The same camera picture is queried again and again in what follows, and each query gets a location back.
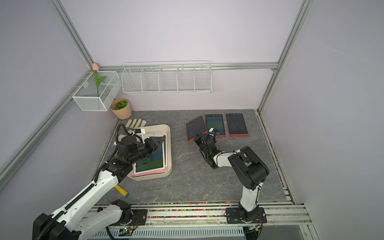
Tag large red writing tablet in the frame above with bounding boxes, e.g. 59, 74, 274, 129
205, 114, 226, 137

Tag artificial pink tulip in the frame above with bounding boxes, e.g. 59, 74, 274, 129
92, 63, 106, 97

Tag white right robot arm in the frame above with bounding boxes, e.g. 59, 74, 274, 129
194, 131, 270, 225

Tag potted green plant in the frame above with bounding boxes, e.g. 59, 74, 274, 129
110, 98, 132, 120

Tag pink writing tablet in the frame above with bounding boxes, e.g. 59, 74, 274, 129
133, 132, 168, 177

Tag small red writing tablet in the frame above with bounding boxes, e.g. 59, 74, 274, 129
226, 113, 249, 137

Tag white mesh wall box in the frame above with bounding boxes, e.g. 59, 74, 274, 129
72, 71, 122, 112

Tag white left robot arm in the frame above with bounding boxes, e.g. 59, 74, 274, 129
32, 135, 165, 240

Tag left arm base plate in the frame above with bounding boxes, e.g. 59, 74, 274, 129
119, 209, 148, 226

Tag white wire wall shelf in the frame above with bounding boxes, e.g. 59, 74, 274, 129
122, 61, 213, 94

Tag black frame writing tablet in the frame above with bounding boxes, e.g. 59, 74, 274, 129
186, 116, 208, 143

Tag cream plastic storage tray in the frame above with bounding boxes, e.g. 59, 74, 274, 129
128, 124, 172, 182

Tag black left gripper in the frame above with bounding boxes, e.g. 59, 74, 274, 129
129, 136, 165, 164

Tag beige work glove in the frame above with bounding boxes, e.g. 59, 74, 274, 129
126, 119, 147, 129

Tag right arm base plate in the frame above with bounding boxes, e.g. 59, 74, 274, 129
224, 207, 267, 224

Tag white writing tablet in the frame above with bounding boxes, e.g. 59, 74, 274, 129
134, 135, 166, 176

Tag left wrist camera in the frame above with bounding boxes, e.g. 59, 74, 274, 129
130, 128, 145, 143

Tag yellow blue handled tool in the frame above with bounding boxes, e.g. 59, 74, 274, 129
115, 185, 130, 198

